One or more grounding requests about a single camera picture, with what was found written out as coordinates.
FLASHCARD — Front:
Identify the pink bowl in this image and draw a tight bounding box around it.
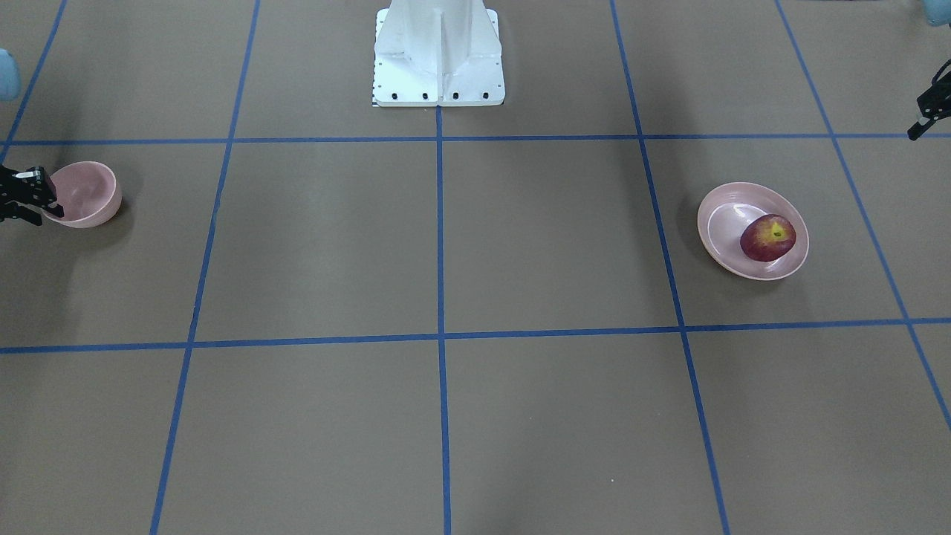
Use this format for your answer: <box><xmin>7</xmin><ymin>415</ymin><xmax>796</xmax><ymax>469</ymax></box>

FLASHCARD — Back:
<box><xmin>43</xmin><ymin>161</ymin><xmax>123</xmax><ymax>228</ymax></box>

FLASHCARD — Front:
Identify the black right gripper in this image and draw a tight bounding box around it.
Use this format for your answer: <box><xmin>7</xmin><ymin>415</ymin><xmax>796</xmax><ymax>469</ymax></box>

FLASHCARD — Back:
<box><xmin>1</xmin><ymin>166</ymin><xmax>65</xmax><ymax>224</ymax></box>

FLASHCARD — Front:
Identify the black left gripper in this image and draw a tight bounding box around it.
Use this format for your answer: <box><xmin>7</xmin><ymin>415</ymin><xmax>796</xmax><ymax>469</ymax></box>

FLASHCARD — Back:
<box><xmin>907</xmin><ymin>59</ymin><xmax>950</xmax><ymax>141</ymax></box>

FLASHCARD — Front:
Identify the grey blue-capped right robot arm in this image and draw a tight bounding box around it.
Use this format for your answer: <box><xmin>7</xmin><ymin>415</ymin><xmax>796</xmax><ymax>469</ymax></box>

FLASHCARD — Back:
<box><xmin>1</xmin><ymin>50</ymin><xmax>64</xmax><ymax>227</ymax></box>

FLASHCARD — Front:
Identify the red apple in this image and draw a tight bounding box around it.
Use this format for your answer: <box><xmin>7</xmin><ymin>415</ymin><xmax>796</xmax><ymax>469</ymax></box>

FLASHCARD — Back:
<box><xmin>739</xmin><ymin>214</ymin><xmax>797</xmax><ymax>263</ymax></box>

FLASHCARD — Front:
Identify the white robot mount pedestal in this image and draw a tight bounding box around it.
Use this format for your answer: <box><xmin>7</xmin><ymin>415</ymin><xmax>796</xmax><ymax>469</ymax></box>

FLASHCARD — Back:
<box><xmin>371</xmin><ymin>1</ymin><xmax>506</xmax><ymax>108</ymax></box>

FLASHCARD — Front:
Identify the pink plate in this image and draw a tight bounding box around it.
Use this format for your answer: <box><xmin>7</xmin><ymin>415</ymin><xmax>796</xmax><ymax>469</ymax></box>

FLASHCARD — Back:
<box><xmin>697</xmin><ymin>182</ymin><xmax>811</xmax><ymax>281</ymax></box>

